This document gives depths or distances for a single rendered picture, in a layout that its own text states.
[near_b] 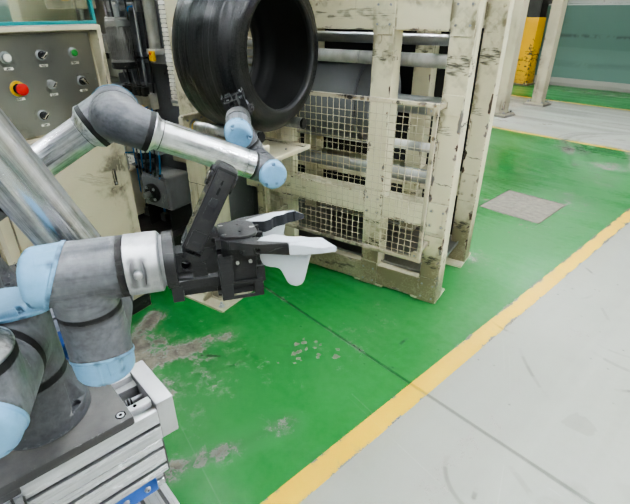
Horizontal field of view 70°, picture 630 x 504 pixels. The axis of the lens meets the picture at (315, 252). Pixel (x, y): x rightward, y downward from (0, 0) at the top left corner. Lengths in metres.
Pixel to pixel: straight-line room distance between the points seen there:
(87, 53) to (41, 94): 0.25
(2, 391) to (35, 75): 1.47
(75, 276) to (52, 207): 0.14
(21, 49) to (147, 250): 1.48
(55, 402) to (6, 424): 0.20
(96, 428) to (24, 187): 0.40
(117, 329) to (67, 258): 0.11
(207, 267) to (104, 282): 0.12
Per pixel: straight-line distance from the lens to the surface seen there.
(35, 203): 0.67
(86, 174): 2.05
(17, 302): 0.77
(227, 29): 1.61
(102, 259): 0.56
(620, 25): 10.42
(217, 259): 0.57
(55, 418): 0.85
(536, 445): 1.85
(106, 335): 0.61
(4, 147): 0.67
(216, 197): 0.55
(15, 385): 0.68
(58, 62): 2.03
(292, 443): 1.69
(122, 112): 1.14
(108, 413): 0.88
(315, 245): 0.53
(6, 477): 0.86
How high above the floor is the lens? 1.31
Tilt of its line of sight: 28 degrees down
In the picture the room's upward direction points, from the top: straight up
